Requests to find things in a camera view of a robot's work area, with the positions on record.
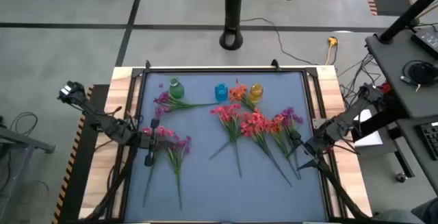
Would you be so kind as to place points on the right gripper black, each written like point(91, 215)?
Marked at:
point(315, 145)

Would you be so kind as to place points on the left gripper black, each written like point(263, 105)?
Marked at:
point(145, 140)

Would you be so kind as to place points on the pink artificial flower bunch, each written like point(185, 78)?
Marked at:
point(167, 132)
point(232, 129)
point(255, 126)

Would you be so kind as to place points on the purple artificial flower bunch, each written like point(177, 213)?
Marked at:
point(178, 105)
point(289, 114)
point(177, 162)

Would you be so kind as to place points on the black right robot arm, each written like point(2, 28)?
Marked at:
point(345, 118)

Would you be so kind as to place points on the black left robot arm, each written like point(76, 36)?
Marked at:
point(102, 123)

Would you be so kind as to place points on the green glass vase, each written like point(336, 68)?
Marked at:
point(177, 90)

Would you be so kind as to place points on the blue glass vase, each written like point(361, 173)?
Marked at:
point(221, 94)

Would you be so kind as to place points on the yellow glass vase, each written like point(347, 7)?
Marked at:
point(256, 94)

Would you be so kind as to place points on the white sheet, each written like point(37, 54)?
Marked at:
point(371, 138)

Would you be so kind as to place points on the blue table mat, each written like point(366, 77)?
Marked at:
point(222, 200)

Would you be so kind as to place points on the black plate with hazard stripes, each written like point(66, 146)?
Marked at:
point(82, 189)

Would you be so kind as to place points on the black caster wheel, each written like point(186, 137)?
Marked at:
point(402, 177)

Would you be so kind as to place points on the red box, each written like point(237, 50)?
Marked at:
point(386, 87)

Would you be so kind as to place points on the black keyboard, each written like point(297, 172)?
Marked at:
point(429, 140)

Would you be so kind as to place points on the grey side desk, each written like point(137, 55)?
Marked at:
point(390, 56)

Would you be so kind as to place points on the grey stand leg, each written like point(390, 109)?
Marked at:
point(20, 140)

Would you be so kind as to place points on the black floor stand column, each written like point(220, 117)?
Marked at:
point(232, 11)

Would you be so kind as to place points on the black slanted pole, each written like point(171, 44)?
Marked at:
point(407, 15)

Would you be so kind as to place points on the black aluminium table frame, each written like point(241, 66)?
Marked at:
point(311, 71)

